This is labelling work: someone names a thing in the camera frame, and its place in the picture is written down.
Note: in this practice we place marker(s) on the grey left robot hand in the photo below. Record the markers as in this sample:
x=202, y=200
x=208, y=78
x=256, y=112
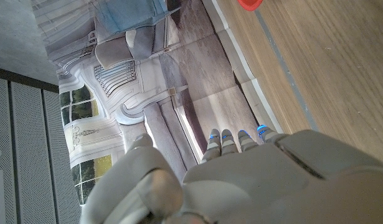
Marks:
x=256, y=186

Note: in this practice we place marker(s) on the red bowl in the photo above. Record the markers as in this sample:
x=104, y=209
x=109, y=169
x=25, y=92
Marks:
x=249, y=4

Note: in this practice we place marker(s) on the printed room backdrop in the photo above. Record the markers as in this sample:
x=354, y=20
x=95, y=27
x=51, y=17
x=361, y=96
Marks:
x=132, y=81

